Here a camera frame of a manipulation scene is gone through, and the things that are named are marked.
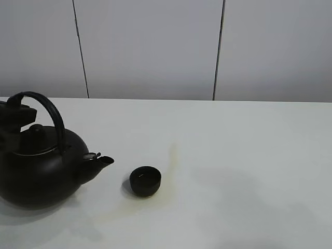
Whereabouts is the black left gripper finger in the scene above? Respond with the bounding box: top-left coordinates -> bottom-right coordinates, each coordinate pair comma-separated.
1,128 -> 21,150
1,103 -> 37,127

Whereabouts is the black round teapot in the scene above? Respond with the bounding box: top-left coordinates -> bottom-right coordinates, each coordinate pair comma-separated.
1,91 -> 114,209

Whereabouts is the small black teacup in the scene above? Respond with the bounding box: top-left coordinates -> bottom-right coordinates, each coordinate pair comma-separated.
129,166 -> 162,198

